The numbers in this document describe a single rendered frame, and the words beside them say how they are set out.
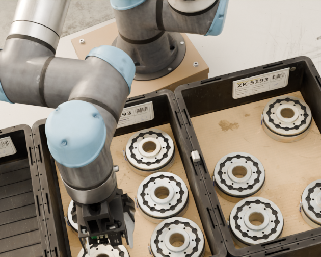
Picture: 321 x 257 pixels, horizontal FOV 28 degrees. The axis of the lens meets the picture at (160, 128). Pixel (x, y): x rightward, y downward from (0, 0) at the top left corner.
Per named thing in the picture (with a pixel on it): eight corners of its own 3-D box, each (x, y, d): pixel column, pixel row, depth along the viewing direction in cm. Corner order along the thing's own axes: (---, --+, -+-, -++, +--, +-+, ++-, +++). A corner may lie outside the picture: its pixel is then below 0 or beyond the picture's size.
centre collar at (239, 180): (223, 165, 129) (223, 164, 128) (247, 160, 129) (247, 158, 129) (231, 186, 126) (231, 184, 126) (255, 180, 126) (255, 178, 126)
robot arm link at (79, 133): (112, 97, 82) (91, 151, 78) (123, 145, 91) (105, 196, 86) (55, 88, 84) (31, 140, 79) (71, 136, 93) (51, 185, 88)
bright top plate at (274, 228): (225, 201, 125) (225, 200, 124) (276, 195, 125) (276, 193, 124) (234, 249, 119) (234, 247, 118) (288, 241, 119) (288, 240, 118)
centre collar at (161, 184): (146, 186, 128) (146, 185, 127) (170, 180, 128) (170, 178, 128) (153, 207, 125) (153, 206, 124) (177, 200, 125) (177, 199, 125)
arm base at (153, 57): (107, 45, 160) (99, 16, 152) (160, 20, 163) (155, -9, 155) (133, 83, 151) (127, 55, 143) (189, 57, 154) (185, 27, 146)
